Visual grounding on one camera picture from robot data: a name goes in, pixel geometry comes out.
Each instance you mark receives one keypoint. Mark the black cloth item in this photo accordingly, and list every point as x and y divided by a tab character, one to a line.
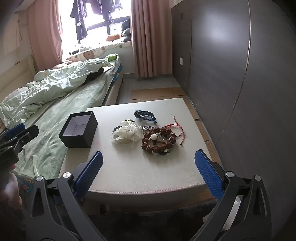
94	74

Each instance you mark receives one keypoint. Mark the dark cushion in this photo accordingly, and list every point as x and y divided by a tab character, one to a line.
126	31

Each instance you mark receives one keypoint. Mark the pale green duvet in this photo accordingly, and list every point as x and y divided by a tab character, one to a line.
53	85

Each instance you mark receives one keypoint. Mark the flat cardboard sheet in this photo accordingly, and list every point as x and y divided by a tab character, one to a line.
157	93

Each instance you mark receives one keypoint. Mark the white wall socket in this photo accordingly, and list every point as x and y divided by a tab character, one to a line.
181	61

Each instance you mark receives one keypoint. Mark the green bed sheet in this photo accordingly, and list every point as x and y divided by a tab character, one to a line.
69	109

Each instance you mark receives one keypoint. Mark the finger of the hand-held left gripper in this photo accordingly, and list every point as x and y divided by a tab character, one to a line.
15	131
29	135

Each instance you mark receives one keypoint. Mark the person's left hand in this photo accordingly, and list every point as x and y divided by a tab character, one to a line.
10	185

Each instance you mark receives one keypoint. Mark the orange plush item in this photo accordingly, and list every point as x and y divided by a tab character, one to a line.
113	37

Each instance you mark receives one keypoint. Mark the dark hanging garment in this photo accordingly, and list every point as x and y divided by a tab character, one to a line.
104	9
79	23

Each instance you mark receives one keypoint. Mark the cream bed headboard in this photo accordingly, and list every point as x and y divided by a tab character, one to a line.
13	76

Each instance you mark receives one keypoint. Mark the pink curtain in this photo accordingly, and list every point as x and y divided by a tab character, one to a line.
45	32
150	37

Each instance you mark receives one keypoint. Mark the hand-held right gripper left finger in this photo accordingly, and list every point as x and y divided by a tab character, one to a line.
90	171

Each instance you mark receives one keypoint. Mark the black cardboard box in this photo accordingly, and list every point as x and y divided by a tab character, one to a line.
76	141

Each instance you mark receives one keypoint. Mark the dark grey rug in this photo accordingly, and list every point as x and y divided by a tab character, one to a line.
143	222

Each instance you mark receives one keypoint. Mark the small green box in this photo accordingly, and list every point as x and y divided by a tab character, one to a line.
111	57

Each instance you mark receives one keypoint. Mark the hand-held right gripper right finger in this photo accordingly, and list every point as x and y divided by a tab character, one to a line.
208	173

